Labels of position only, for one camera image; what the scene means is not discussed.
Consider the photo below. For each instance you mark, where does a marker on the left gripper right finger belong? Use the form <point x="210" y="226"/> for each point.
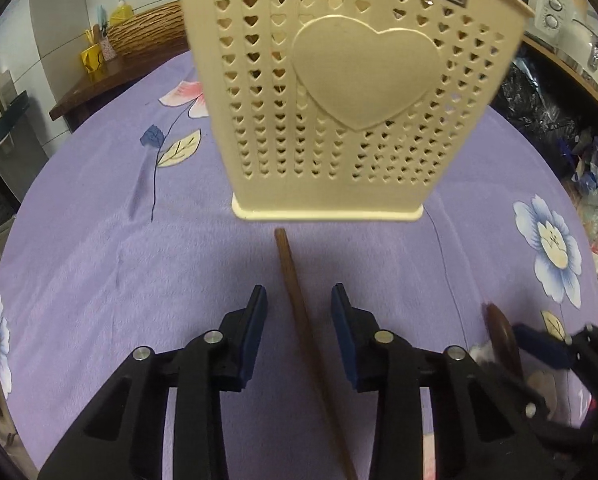
<point x="355" y="330"/>

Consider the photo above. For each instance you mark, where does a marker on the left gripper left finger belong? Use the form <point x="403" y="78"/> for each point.
<point x="242" y="332"/>

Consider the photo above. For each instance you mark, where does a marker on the wooden handled steel spoon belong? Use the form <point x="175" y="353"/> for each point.
<point x="503" y="340"/>

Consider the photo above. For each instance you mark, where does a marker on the brown wooden chopstick right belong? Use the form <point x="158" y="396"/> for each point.
<point x="311" y="354"/>

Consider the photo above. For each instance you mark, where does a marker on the purple floral tablecloth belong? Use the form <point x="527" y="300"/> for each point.
<point x="127" y="238"/>

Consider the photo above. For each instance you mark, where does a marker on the cream perforated utensil holder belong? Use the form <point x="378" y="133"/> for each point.
<point x="343" y="110"/>

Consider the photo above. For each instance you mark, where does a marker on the black plastic bag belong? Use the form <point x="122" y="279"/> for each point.
<point x="525" y="104"/>

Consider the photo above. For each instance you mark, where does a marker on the dark wooden counter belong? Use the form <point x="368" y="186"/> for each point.
<point x="120" y="72"/>

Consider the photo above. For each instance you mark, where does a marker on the water dispenser machine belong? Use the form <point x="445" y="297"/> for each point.
<point x="21" y="155"/>

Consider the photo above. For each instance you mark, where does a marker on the yellow cup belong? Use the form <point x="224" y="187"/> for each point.
<point x="92" y="58"/>

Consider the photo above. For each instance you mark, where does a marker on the woven basket sink bowl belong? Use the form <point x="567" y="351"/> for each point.
<point x="150" y="31"/>

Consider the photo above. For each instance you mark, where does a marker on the wooden shelf unit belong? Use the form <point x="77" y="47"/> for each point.
<point x="584" y="84"/>

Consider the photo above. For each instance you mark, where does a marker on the yellow soap bottle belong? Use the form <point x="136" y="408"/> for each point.
<point x="122" y="12"/>

